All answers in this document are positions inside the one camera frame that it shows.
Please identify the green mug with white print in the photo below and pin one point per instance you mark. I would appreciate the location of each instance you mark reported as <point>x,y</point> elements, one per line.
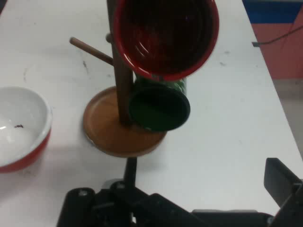
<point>158,111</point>

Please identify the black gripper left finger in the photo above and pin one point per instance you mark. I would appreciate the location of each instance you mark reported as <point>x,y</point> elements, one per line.
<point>106,208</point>

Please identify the red enamel mug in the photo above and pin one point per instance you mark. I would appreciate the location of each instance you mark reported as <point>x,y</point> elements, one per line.
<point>165,35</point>

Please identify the red bowl white inside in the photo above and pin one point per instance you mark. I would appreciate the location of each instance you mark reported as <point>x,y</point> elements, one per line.
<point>21,113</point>

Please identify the brown wooden mug tree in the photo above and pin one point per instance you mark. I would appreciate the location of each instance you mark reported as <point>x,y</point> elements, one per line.
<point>106,132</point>

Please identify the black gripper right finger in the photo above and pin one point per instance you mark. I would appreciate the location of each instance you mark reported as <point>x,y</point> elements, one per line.
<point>288,189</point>

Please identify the blue floor mat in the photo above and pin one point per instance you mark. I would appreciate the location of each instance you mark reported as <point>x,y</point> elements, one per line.
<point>272,10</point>

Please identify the orange floor mat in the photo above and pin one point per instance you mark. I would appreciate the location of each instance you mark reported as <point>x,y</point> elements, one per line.
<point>281,61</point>

